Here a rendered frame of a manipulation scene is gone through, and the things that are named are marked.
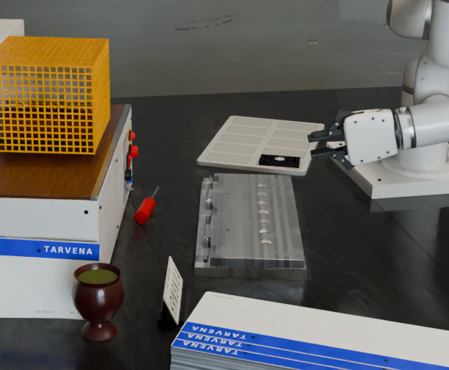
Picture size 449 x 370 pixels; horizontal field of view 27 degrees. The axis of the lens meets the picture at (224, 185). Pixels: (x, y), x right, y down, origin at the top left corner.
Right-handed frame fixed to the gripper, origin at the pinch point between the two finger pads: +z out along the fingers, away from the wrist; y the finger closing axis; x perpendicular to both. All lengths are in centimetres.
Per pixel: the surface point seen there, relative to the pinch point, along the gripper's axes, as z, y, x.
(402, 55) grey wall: -52, 52, 244
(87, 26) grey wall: 81, 3, 208
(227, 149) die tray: 22, 14, 47
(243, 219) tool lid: 17.6, 11.2, -4.5
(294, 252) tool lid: 8.6, 13.3, -18.9
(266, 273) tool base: 14.3, 15.0, -22.2
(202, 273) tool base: 25.9, 12.6, -22.2
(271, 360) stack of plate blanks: 13, 6, -66
